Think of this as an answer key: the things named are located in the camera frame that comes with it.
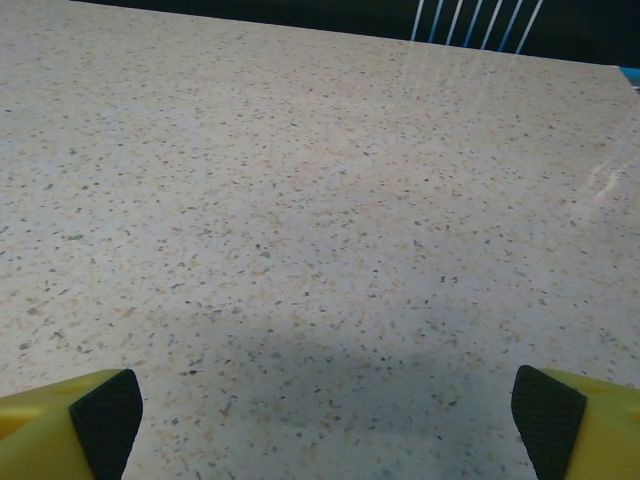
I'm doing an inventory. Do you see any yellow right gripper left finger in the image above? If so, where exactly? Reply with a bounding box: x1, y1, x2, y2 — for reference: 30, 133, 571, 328
0, 368, 144, 480

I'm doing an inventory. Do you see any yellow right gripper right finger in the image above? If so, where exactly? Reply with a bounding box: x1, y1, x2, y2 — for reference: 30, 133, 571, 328
510, 364, 640, 480

